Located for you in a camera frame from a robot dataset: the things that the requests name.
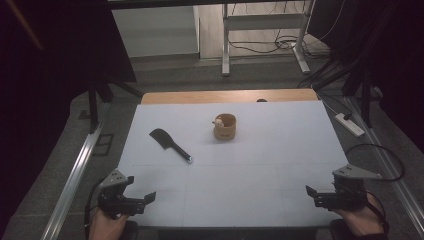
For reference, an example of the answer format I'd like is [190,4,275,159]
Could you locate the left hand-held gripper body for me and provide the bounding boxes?
[96,169,148,220]

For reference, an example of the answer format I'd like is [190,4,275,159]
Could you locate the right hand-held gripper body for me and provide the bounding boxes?
[328,164,383,211]

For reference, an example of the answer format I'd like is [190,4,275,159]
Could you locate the black kitchen knife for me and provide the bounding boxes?
[148,128,194,165]

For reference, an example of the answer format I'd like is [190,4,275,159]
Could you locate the round wooden holder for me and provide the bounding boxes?
[212,113,238,141]

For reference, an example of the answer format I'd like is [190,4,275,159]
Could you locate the person's right hand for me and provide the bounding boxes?
[333,194,386,238]

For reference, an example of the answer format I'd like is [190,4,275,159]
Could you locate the person's left hand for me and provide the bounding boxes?
[88,208,130,240]

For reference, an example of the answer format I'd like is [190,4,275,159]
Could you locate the white table cover sheet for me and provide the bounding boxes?
[117,100,350,229]

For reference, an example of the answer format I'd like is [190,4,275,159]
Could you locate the white power strip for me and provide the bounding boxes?
[334,112,366,138]

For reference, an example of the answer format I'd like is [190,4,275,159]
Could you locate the black metal stand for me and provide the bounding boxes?
[313,59,375,130]
[87,77,145,135]

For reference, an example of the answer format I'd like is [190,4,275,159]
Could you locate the black curtain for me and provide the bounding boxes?
[0,0,138,234]
[307,0,424,153]

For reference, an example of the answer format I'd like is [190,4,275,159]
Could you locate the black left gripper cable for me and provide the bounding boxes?
[83,178,105,240]

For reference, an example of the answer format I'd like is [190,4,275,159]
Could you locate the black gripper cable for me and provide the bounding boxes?
[344,143,406,183]
[83,178,105,240]

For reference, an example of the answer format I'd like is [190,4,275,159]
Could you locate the aluminium rail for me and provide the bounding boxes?
[39,102,113,240]
[344,96,424,236]

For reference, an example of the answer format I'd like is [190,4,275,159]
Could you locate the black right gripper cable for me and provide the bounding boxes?
[344,143,406,183]

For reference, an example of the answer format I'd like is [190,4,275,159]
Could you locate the black floor cables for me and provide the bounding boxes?
[228,31,332,62]

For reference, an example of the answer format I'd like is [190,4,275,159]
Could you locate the white metal desk frame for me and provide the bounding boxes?
[221,0,316,78]

